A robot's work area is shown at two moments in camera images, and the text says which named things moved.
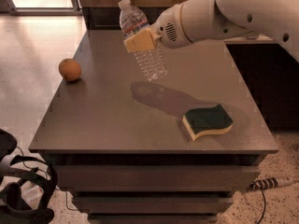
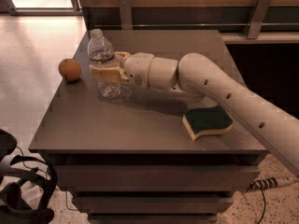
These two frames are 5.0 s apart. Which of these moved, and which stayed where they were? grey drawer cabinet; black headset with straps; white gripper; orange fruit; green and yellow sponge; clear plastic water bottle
Moved: clear plastic water bottle; white gripper
Stayed: green and yellow sponge; orange fruit; black headset with straps; grey drawer cabinet
